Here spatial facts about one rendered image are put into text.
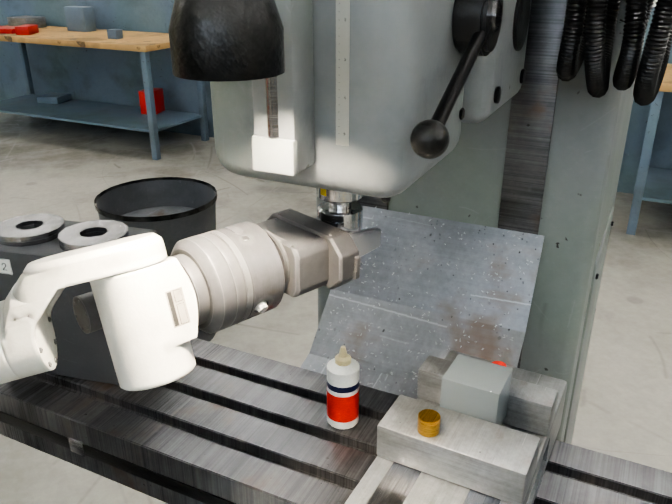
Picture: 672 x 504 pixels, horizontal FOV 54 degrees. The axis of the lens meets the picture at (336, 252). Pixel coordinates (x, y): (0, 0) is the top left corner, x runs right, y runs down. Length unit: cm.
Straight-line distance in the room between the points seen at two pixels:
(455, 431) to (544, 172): 45
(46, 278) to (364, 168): 27
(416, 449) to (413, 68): 36
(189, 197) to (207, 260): 237
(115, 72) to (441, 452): 620
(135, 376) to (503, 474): 34
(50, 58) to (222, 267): 673
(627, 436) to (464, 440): 190
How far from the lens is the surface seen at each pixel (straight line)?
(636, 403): 273
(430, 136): 51
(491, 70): 72
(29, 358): 57
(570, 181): 100
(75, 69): 705
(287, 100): 54
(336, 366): 81
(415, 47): 55
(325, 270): 64
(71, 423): 94
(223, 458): 83
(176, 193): 296
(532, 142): 99
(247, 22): 42
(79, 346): 97
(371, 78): 54
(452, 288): 105
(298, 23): 54
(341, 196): 66
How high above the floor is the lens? 151
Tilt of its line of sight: 24 degrees down
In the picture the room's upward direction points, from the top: straight up
